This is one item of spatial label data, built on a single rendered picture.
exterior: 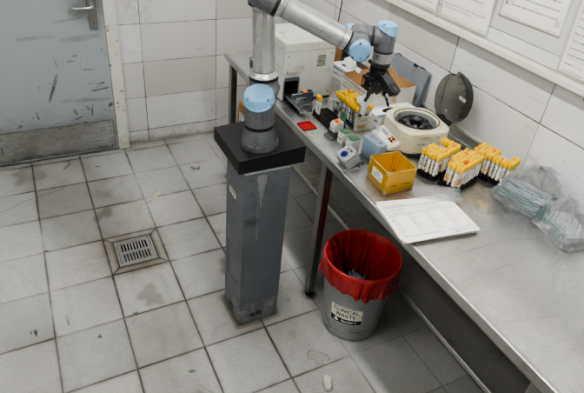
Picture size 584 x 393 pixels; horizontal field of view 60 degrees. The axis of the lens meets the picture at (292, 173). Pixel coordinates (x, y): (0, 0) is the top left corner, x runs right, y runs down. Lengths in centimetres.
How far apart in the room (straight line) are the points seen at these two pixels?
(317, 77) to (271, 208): 78
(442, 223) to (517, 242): 26
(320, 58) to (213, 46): 138
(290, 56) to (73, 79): 163
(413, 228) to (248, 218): 68
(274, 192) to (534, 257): 98
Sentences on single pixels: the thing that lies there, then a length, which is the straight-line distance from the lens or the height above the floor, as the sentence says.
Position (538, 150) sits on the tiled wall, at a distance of 220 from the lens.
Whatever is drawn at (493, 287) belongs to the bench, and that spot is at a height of 87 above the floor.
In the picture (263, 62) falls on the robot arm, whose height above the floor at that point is 125.
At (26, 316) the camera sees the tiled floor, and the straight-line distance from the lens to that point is 276.
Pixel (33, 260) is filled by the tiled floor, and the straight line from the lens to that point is 304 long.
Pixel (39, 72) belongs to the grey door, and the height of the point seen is 63.
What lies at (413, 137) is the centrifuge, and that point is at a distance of 218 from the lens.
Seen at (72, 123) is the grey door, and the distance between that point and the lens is 371.
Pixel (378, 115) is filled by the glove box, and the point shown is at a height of 94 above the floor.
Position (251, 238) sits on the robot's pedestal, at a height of 54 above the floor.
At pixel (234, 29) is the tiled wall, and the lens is 378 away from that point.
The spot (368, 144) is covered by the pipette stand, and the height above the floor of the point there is 95.
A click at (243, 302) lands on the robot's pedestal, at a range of 244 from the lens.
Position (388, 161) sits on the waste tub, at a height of 94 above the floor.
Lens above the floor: 197
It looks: 34 degrees down
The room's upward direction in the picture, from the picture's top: 6 degrees clockwise
